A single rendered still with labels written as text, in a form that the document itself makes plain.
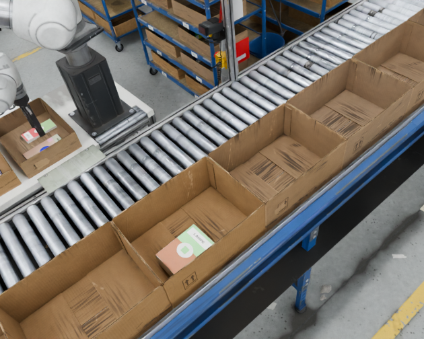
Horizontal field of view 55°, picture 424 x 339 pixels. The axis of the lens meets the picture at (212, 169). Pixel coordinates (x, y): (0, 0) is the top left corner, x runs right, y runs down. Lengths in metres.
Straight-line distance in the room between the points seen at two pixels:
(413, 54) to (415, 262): 1.08
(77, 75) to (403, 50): 1.51
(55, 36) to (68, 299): 0.89
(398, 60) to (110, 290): 1.62
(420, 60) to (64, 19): 1.55
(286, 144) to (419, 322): 1.16
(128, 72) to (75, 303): 2.70
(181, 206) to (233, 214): 0.19
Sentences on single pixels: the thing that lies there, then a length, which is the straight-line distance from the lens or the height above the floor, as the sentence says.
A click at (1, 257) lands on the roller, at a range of 1.81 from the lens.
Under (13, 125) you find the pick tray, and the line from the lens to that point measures 2.30.
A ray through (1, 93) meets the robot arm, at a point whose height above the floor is 1.15.
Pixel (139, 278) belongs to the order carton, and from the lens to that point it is 1.37.
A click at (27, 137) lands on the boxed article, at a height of 0.77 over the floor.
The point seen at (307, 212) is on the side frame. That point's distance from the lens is 1.42.
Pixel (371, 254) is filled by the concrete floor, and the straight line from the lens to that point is 2.44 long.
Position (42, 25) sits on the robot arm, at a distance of 1.58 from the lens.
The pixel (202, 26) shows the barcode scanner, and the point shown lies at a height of 1.09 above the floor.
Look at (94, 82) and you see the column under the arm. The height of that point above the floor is 1.00.
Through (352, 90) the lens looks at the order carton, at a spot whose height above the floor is 0.90.
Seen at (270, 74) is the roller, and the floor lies 0.74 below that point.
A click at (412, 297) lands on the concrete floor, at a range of 2.38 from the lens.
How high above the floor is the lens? 2.07
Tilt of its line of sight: 49 degrees down
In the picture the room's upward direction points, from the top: 9 degrees counter-clockwise
